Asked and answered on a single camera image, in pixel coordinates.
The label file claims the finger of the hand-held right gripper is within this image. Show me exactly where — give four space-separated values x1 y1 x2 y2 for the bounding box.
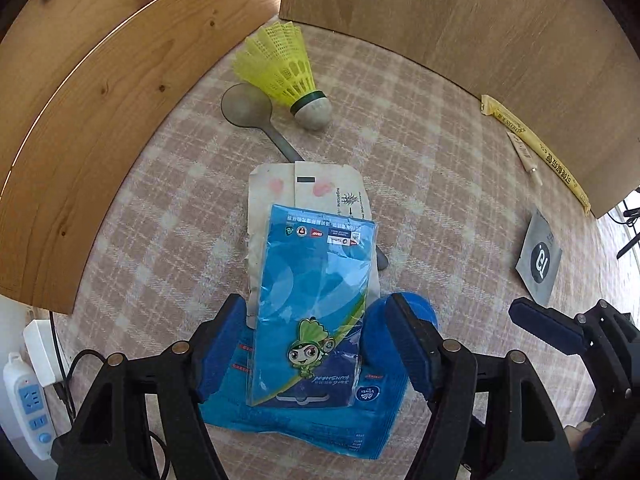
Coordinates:
509 297 640 411

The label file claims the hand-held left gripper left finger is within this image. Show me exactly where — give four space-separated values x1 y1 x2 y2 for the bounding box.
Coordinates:
50 293 249 480

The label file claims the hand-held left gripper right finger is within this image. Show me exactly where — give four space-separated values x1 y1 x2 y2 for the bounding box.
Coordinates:
384 292 576 480

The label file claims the blue card pack with mascot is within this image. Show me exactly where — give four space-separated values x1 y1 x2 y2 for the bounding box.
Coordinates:
247 203 378 408

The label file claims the yellow paper chopstick wrapper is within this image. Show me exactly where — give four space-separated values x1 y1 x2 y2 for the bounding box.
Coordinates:
481 94 592 218

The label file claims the person's right hand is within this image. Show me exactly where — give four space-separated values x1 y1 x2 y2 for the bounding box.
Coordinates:
564 421 593 453

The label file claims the grey sachet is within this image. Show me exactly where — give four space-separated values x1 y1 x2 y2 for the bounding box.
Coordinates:
514 208 563 306

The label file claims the blue tissue pack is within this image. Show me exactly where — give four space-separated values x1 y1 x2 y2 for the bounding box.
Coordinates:
197 327 416 461

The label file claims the white paper packet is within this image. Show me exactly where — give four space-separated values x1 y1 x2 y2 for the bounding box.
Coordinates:
247 161 373 311

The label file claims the small white tube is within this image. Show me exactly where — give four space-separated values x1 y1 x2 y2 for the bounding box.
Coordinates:
506 131 542 187

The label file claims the white power adapter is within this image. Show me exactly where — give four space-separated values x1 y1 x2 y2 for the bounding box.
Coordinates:
24 319 63 388

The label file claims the white power strip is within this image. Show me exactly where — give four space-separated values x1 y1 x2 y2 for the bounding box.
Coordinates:
2 352 53 461

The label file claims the grey metal spoon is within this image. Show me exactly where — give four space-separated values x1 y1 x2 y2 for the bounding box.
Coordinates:
221 83 390 272

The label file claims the yellow plastic shuttlecock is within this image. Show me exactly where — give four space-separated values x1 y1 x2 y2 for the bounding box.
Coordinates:
231 21 332 133

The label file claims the pine wooden panel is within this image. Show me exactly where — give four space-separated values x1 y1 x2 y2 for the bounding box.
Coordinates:
0 0 288 316

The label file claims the light wooden board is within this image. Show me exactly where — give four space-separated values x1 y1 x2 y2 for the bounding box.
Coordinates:
278 0 640 219

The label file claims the black power cable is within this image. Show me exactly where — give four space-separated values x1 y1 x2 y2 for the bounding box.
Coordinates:
47 310 168 466

